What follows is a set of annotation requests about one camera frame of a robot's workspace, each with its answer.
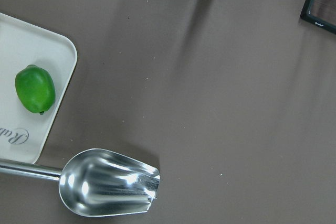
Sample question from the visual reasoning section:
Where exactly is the green lime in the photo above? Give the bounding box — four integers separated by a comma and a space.
15, 65, 56, 114

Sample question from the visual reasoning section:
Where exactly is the metal ice scoop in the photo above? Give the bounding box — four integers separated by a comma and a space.
1, 148, 160, 217

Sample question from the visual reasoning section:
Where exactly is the cream plastic tray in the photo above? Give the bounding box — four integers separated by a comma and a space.
1, 14, 77, 164

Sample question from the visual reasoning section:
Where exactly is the black framed box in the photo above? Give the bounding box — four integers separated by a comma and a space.
300, 0, 335, 34

